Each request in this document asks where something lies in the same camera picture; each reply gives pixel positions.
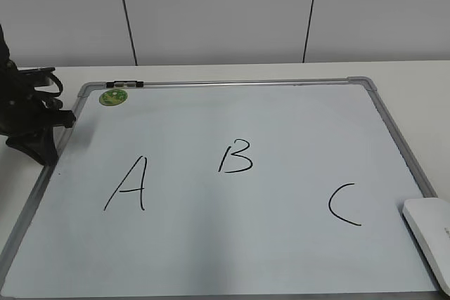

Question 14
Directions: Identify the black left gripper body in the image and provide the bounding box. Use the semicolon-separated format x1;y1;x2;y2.
1;60;76;137

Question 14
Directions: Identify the white board with grey frame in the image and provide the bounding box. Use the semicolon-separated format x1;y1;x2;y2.
1;80;437;299

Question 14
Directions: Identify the black and silver board clip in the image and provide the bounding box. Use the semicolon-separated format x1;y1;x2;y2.
105;81;144;89

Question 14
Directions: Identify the white rectangular board eraser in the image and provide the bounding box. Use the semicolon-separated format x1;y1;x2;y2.
402;197;449;296

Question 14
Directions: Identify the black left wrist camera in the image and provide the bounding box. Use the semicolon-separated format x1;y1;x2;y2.
19;67;56;87

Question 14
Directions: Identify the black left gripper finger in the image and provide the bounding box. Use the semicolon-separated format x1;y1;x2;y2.
6;128;58;166

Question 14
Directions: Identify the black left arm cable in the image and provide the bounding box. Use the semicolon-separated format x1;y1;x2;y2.
20;70;64;108

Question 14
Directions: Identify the round green magnet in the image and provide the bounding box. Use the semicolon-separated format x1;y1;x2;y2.
98;89;128;107

